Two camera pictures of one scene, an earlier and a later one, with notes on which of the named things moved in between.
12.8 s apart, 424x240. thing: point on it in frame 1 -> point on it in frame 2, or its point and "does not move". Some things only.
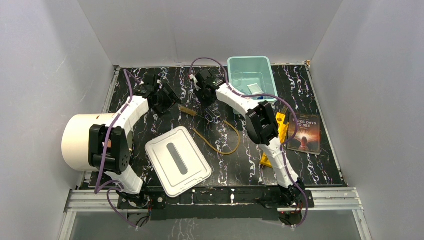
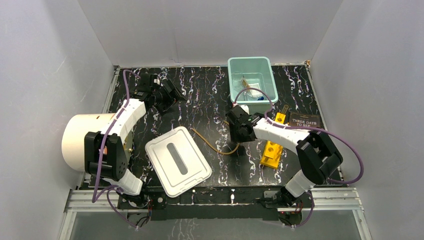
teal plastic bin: x=245 y=71 does not move
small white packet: x=255 y=89 does not move
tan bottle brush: x=188 y=111 -> x=244 y=85
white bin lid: x=177 y=161 does not move
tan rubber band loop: x=214 y=147 does not move
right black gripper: x=198 y=93 -> x=235 y=138
